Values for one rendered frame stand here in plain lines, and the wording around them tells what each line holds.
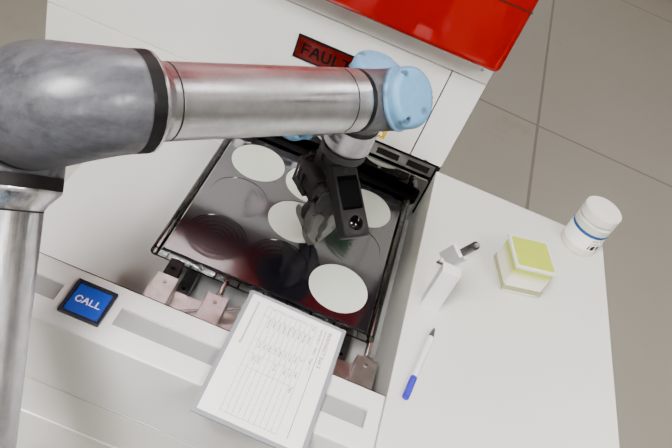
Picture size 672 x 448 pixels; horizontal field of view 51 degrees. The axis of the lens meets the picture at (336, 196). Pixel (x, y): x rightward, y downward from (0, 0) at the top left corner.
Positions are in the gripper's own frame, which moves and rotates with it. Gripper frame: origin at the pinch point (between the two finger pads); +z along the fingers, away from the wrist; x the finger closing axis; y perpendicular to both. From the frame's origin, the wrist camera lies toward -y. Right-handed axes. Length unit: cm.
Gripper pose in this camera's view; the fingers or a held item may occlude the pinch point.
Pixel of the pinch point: (313, 242)
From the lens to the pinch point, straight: 119.7
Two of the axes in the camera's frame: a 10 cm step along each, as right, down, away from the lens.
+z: -3.1, 7.0, 6.4
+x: -8.3, 1.2, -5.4
